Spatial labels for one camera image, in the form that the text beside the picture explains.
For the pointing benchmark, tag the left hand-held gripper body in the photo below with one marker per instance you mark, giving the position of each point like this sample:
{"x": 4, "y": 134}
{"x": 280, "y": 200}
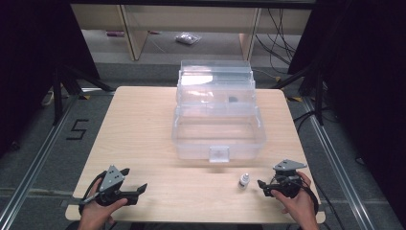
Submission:
{"x": 111, "y": 179}

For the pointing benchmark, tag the black metal stand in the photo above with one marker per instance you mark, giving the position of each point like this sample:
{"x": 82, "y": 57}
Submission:
{"x": 318, "y": 96}
{"x": 58, "y": 96}

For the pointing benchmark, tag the small white bottle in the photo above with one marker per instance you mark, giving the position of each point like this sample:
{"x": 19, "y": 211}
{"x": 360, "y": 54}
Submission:
{"x": 243, "y": 181}

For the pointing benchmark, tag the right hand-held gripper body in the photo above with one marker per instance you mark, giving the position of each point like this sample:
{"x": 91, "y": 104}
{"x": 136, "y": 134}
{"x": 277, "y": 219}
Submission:
{"x": 287, "y": 182}

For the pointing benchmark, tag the yellow tape piece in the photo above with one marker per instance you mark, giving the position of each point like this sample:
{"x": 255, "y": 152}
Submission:
{"x": 295, "y": 99}

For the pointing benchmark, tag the person's left hand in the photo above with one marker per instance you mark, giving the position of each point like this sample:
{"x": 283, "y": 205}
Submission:
{"x": 95, "y": 214}

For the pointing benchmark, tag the clear plastic storage box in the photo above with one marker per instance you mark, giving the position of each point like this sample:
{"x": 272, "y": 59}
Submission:
{"x": 217, "y": 111}

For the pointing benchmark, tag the pink flat object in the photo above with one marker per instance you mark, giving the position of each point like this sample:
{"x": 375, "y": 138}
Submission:
{"x": 115, "y": 33}

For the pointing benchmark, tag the person's right hand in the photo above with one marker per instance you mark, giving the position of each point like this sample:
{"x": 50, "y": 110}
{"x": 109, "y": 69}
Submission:
{"x": 298, "y": 207}

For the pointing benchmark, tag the aluminium floor rail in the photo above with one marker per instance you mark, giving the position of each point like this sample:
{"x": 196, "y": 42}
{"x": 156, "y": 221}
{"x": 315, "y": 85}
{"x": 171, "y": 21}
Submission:
{"x": 338, "y": 166}
{"x": 32, "y": 166}

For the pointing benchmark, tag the clear plastic bag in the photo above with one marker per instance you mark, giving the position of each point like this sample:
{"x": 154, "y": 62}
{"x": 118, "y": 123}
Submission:
{"x": 188, "y": 38}

